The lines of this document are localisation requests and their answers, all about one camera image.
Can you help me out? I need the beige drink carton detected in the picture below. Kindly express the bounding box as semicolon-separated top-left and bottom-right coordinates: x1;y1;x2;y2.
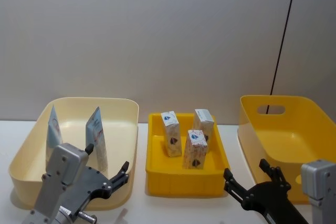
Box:
193;109;215;154
160;111;183;158
183;129;208;170

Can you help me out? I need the large yellow bin with handle hole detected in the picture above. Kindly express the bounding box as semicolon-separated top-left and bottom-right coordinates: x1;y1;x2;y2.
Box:
237;94;336;205

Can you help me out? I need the cream plastic bin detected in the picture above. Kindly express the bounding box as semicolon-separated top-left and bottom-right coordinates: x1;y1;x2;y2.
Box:
8;97;140;211

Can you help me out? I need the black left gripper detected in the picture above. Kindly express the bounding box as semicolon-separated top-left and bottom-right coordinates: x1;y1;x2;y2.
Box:
59;143;130;216

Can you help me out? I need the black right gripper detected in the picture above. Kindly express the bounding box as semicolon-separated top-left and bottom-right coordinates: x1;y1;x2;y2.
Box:
223;158;309;224

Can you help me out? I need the small yellow plastic tray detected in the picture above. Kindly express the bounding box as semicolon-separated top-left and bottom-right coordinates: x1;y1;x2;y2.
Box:
145;112;231;198

